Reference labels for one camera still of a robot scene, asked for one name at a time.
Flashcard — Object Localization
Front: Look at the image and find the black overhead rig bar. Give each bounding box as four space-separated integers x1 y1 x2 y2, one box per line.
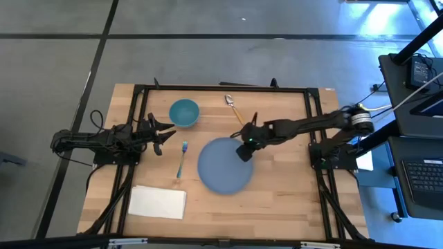
0 233 443 249

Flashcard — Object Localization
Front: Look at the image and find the white paper sheet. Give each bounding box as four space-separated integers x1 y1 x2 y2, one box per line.
355 150 375 172

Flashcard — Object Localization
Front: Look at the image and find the black laptop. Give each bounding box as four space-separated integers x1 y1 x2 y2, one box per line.
387 136 443 221

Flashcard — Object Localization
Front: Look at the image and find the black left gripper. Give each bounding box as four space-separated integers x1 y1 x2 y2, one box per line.
132 112 178 157

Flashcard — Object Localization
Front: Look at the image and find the black cable loop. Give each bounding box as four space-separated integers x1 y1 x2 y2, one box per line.
89 109 105 133

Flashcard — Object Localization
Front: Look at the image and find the blue plate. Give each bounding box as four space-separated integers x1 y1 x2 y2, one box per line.
197 136 255 196

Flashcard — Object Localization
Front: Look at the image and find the black power adapter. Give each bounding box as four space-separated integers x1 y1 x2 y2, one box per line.
407 56 434 91

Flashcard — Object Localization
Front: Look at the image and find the blue toothbrush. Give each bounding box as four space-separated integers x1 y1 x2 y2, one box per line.
176 140 189 180

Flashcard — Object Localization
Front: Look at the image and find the silver spoon with gold handle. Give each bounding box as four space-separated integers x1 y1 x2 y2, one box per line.
224 93 246 126

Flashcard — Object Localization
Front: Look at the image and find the teal bowl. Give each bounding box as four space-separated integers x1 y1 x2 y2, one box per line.
168 98 201 129

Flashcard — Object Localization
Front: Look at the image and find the black slanted pole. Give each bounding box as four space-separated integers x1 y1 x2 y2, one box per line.
392 12 443 66

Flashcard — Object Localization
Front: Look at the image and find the white folded napkin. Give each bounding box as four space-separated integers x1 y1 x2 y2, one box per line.
127 185 188 221

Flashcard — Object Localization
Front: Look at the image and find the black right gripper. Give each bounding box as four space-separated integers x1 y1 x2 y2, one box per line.
230 119 278 163

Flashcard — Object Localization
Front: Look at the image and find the black aluminium table frame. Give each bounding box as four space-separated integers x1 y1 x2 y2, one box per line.
78 77 374 243

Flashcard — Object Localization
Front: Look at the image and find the white cable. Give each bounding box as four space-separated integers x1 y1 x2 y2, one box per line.
392 71 443 112

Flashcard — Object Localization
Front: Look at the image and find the black side cart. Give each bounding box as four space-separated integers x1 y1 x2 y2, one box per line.
378 53 443 140

